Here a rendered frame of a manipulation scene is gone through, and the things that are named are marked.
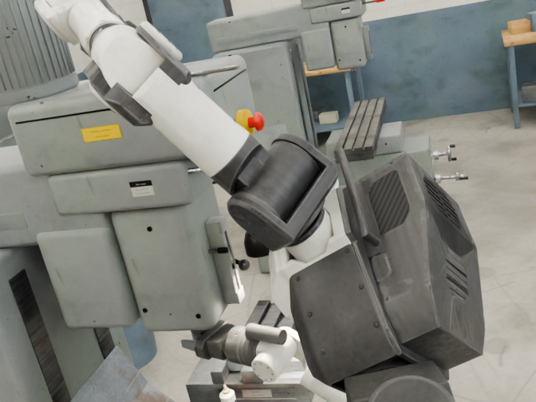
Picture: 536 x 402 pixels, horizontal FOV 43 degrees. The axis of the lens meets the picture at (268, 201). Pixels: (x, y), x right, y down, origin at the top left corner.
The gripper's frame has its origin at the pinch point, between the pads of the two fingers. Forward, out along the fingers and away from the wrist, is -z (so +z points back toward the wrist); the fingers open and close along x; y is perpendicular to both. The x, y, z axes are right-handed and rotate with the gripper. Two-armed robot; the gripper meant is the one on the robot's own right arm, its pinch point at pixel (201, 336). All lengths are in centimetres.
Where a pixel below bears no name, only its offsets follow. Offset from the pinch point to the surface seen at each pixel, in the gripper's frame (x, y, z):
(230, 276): -2.3, -17.0, 12.1
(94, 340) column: 4.6, 5.5, -37.5
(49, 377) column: 24.7, 2.0, -30.2
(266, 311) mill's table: -56, 30, -27
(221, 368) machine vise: -9.9, 17.4, -6.6
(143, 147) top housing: 10, -53, 9
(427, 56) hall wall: -617, 55, -200
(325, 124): -527, 103, -290
